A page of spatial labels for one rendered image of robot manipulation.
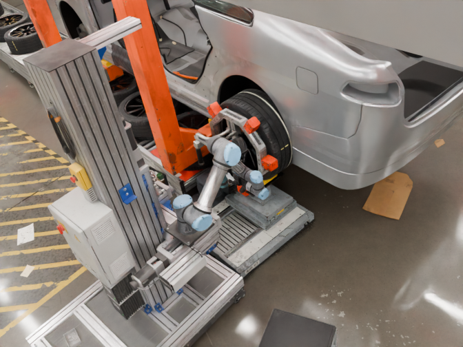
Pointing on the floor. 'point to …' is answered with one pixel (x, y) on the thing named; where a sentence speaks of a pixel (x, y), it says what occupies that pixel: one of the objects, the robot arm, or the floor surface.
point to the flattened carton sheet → (389, 195)
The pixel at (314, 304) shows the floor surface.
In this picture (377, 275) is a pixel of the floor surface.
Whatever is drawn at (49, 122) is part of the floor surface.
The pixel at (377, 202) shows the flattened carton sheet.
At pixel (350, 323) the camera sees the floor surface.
